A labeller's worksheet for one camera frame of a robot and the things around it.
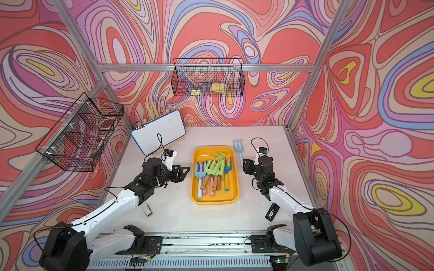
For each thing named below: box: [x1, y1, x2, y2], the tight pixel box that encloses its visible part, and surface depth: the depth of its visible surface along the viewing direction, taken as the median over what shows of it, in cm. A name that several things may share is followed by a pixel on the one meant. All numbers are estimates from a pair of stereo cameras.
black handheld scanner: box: [265, 202, 281, 222], surface depth 81 cm
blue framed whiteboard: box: [130, 109, 187, 156], surface depth 93 cm
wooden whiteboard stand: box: [151, 135, 186, 156], surface depth 109 cm
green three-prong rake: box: [214, 152, 226, 177], surface depth 98 cm
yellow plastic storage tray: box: [191, 146, 241, 205], surface depth 91 cm
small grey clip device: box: [142, 203, 154, 217], surface depth 83 cm
